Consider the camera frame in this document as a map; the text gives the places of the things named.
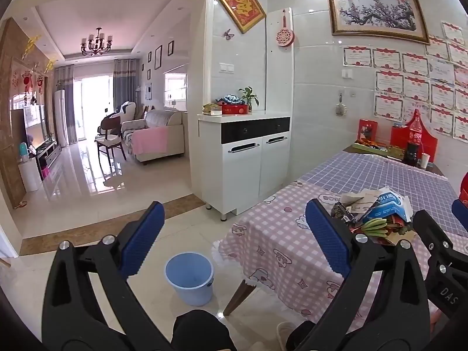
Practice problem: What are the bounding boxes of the blue white plastic bag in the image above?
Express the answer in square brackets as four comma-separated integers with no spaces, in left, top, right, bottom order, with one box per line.
[362,186,413,223]

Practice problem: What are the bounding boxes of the green bananas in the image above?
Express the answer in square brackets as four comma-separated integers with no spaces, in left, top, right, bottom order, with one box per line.
[359,218,388,238]

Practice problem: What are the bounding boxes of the cola bottle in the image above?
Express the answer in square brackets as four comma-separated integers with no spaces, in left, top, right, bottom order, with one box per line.
[404,109,423,166]

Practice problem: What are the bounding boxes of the red paper bag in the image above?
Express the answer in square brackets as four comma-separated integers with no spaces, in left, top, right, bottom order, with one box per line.
[390,109,438,162]

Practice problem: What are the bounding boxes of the pink and purple checkered tablecloth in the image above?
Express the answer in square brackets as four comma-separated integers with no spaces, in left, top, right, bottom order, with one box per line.
[217,150,468,337]

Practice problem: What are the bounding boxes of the light blue plastic bucket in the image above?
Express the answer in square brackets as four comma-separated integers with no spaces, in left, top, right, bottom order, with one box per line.
[164,252,214,307]

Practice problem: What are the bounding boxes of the wooden table leg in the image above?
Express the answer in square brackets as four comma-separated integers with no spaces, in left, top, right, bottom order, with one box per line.
[223,280,256,317]

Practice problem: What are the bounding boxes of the white cylindrical bin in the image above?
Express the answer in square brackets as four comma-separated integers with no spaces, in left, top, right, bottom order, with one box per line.
[18,158,42,192]

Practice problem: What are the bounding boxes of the pink blanket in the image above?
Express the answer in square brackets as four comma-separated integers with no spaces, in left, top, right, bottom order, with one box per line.
[132,126,168,155]

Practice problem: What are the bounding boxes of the dark wooden chair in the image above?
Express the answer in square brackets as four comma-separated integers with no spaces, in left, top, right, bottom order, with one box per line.
[94,116,126,164]

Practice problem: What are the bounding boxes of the television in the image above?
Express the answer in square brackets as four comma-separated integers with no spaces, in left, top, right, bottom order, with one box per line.
[11,105,48,148]

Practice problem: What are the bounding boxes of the white sideboard cabinet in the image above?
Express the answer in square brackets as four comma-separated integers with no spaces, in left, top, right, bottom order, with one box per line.
[198,111,291,221]

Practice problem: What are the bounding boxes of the framed plum blossom painting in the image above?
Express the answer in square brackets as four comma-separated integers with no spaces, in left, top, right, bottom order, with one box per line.
[328,0,429,44]

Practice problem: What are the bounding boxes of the beige sofa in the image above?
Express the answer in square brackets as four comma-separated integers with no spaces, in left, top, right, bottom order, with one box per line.
[121,109,186,163]

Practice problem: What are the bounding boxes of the red gift box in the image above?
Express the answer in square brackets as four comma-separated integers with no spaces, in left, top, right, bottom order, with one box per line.
[221,104,249,115]

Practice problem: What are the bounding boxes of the black chandelier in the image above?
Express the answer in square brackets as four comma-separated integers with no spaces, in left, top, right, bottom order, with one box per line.
[80,27,113,57]

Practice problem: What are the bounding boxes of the red gold framed calligraphy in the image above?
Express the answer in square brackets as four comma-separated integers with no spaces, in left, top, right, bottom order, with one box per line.
[218,0,266,34]

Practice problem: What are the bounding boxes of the round red wall ornament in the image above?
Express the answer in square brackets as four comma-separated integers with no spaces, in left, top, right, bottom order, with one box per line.
[275,10,295,48]

